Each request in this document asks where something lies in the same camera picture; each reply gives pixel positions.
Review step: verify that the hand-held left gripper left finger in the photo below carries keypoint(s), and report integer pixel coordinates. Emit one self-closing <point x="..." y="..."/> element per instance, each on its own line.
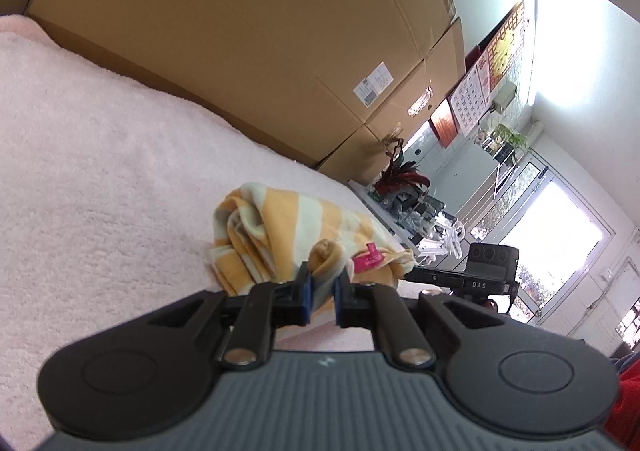
<point x="306" y="298"/>

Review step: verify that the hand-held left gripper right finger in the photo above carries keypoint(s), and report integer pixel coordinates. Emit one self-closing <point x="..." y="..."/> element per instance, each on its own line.
<point x="340" y="301"/>

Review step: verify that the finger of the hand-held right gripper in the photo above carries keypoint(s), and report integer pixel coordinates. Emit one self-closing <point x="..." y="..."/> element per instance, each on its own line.
<point x="430" y="277"/>

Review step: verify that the orange white striped garment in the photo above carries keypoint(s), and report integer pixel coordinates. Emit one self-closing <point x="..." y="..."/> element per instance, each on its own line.
<point x="280" y="226"/>

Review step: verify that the white plastic hanger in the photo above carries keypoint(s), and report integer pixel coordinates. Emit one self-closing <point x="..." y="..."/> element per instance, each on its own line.
<point x="450" y="241"/>

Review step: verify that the glass door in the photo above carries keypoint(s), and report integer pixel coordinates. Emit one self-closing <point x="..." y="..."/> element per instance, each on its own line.
<point x="550" y="231"/>

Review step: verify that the white side table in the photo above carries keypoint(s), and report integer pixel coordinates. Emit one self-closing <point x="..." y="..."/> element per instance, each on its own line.
<point x="380" y="213"/>

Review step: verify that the grey metal device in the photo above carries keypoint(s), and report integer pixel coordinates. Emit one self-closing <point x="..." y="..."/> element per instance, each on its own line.
<point x="400" y="198"/>

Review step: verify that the red feather decoration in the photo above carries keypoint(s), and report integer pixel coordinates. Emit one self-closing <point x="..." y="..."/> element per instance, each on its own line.
<point x="400" y="178"/>

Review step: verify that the white cabinet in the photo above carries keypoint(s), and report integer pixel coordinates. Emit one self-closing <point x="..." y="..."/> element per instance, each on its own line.
<point x="450" y="166"/>

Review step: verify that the potted green plant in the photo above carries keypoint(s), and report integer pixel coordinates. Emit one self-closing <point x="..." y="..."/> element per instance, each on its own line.
<point x="510" y="141"/>

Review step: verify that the small plain cardboard box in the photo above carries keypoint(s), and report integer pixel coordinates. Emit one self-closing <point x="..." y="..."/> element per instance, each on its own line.
<point x="350" y="156"/>

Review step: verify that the person's red clothing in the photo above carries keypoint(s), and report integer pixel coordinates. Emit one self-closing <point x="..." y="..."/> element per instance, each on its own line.
<point x="627" y="406"/>

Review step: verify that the pink fluffy blanket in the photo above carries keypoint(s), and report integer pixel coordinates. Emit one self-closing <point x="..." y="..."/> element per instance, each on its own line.
<point x="100" y="156"/>

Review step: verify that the large cardboard box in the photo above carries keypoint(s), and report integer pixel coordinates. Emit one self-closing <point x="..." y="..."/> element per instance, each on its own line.
<point x="225" y="6"/>

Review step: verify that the red wall hanging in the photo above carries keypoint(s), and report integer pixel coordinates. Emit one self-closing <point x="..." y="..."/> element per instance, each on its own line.
<point x="444" y="123"/>

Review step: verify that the wall calendar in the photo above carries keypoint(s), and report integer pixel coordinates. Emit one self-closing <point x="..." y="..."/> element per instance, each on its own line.
<point x="467" y="101"/>

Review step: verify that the white wall box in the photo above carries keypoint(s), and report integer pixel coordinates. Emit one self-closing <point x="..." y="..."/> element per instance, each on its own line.
<point x="504" y="97"/>

